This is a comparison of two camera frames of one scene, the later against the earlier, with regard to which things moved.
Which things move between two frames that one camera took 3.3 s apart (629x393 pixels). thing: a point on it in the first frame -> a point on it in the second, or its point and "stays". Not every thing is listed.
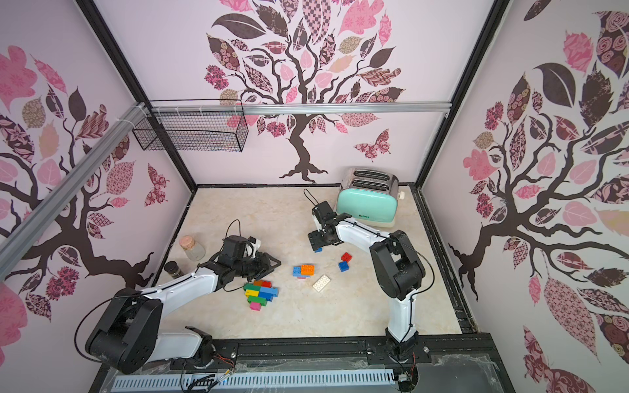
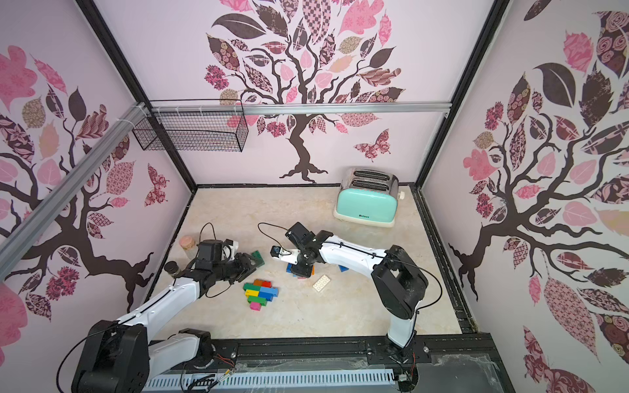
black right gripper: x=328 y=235 -> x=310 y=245
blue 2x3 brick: x=268 y=295 stays
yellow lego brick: x=251 y=293 stays
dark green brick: x=248 y=286 stays
